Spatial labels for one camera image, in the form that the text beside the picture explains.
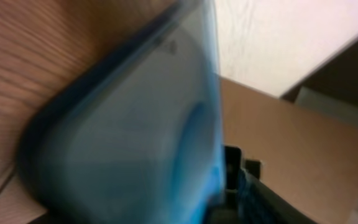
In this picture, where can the blue screen smartphone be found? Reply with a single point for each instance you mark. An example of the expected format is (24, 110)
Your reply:
(138, 137)

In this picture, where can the brown cardboard panel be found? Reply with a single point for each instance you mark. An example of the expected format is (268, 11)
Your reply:
(308, 159)

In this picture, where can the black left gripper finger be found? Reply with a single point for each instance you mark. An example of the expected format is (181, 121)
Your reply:
(246, 200)

